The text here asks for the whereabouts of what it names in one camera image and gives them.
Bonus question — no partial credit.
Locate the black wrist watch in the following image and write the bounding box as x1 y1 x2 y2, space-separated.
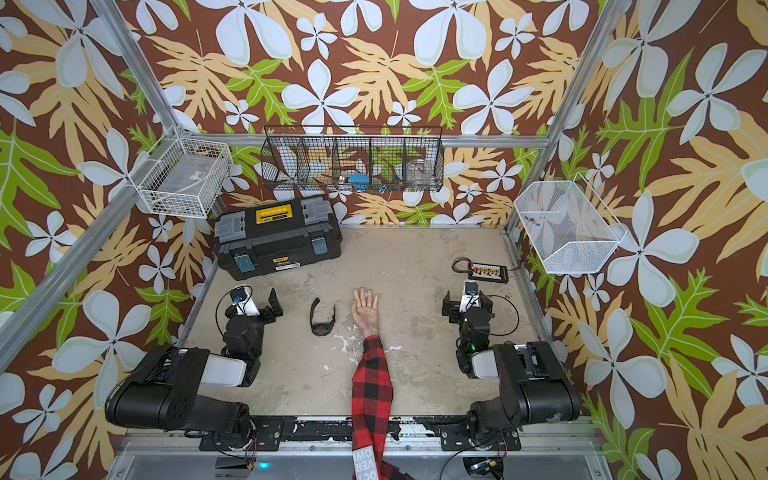
309 297 336 337

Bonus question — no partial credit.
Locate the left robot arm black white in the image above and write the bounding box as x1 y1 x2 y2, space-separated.
105 285 283 455

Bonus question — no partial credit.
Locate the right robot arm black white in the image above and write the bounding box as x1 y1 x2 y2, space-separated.
438 291 581 451

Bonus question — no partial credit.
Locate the forearm in red plaid sleeve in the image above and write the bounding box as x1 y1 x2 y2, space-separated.
351 335 411 479

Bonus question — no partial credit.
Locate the person's bare hand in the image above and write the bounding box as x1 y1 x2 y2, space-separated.
352 288 379 339

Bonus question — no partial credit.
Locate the black toolbox with yellow label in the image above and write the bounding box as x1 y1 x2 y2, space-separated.
213 195 343 280

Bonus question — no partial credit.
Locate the blue item in black basket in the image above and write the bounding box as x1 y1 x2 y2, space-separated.
347 173 371 191

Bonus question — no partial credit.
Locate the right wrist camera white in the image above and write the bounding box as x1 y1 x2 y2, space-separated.
459 280 480 313

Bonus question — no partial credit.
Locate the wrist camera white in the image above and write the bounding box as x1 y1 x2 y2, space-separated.
459 280 480 313
229 285 259 316

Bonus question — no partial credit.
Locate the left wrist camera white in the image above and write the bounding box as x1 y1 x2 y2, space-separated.
229 285 259 316

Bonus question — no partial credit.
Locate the black power strip with cable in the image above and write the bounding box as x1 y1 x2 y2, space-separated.
451 257 519 284

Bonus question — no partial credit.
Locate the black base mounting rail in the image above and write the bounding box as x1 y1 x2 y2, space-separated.
199 413 523 452

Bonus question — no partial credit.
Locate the white wire basket right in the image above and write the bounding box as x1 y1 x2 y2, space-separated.
514 174 628 276

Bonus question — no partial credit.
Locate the white wire basket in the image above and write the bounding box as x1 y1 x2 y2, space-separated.
129 127 233 219
514 174 628 276

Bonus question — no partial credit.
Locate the white wire basket left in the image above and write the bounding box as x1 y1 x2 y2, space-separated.
129 127 233 219

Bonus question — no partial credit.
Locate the black wire basket rear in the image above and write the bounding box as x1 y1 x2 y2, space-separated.
259 126 445 193

